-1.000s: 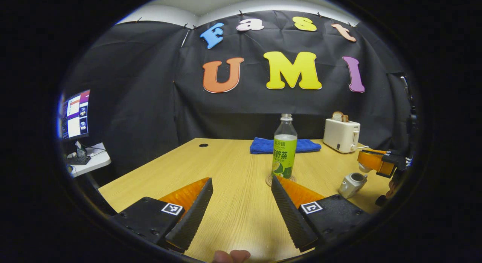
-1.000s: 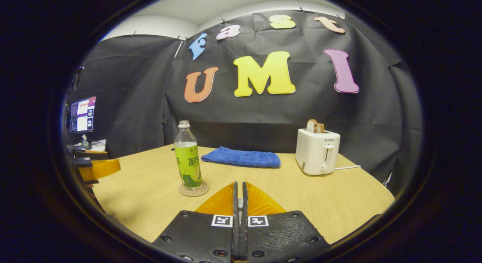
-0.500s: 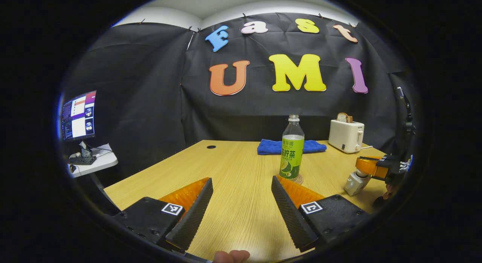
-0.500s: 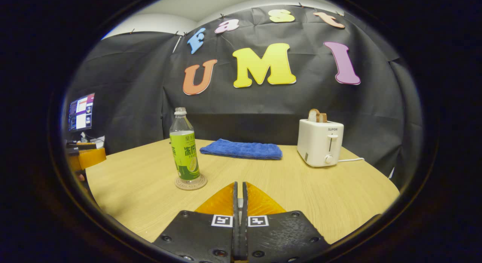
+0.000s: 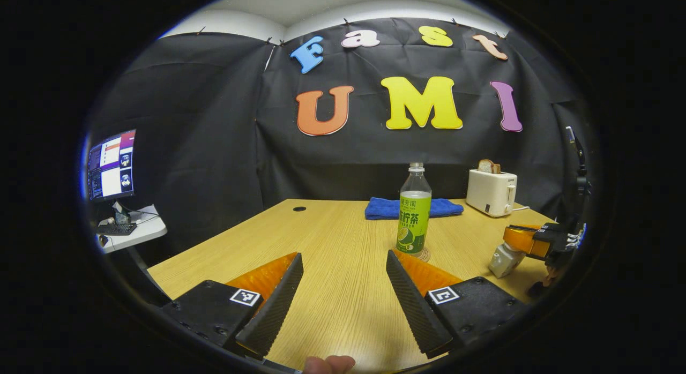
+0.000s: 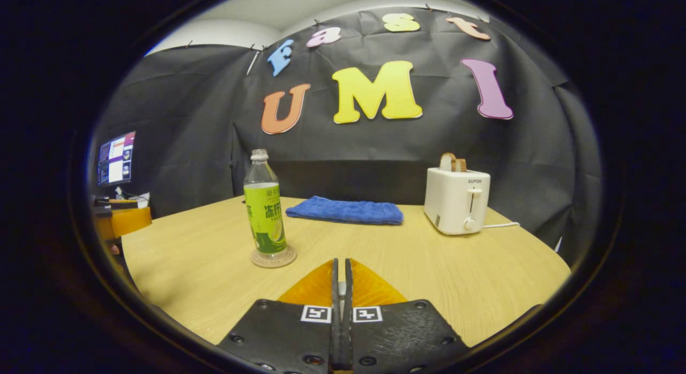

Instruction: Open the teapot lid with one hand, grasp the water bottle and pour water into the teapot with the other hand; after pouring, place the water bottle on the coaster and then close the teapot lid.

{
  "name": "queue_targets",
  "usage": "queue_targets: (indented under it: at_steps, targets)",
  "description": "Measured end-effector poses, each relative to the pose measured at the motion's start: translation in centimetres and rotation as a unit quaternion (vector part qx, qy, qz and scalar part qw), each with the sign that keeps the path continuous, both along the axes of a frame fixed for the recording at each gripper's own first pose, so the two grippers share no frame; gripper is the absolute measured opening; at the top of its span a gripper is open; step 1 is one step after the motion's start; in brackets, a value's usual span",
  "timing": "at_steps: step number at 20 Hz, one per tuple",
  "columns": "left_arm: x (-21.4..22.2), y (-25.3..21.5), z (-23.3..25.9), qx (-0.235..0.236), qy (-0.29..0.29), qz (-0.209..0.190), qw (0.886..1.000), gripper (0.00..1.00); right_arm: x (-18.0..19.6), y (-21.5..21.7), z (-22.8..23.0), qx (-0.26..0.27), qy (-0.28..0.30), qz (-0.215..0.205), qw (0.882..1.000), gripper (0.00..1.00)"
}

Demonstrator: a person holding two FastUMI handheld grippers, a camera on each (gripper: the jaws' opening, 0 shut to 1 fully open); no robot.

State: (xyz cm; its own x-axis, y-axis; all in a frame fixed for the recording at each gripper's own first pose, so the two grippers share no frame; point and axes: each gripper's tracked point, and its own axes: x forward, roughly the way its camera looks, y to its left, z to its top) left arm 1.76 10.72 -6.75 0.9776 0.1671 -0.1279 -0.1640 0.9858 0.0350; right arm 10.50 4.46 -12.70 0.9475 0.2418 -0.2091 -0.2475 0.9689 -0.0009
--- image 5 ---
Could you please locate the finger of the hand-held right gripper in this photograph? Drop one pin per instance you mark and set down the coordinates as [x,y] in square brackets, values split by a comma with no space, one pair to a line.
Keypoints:
[528,241]

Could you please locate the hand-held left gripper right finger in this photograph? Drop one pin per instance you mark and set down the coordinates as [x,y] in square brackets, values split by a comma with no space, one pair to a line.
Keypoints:
[412,304]

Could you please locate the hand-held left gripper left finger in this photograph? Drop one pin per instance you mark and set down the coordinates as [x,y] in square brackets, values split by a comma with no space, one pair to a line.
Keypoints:
[276,304]

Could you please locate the white ceramic teacup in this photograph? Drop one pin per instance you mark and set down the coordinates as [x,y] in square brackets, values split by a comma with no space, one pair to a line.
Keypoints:
[504,261]

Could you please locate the round wooden coaster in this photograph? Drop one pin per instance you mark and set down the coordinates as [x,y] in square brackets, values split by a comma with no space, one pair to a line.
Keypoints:
[423,254]

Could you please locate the green label water bottle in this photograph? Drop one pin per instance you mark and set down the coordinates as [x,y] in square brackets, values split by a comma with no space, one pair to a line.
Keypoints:
[414,224]

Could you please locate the white toaster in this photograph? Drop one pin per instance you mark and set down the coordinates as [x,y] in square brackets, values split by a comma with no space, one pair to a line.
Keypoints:
[490,194]

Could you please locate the pale toast slice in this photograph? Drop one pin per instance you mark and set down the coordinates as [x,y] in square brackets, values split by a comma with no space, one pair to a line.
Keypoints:
[485,166]

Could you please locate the blue towel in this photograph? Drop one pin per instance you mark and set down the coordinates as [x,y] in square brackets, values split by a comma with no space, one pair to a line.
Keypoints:
[383,209]

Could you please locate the white side desk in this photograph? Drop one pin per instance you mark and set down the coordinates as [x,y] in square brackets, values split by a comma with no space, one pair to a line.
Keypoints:
[147,232]

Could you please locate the black backdrop cloth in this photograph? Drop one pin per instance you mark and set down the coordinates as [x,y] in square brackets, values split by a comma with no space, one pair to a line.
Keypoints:
[214,149]

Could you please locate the black keyboard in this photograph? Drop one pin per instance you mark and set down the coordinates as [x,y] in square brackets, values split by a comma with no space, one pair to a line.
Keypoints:
[118,229]

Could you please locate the computer monitor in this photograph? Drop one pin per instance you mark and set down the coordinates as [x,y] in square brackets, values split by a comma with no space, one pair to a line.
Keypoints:
[111,165]

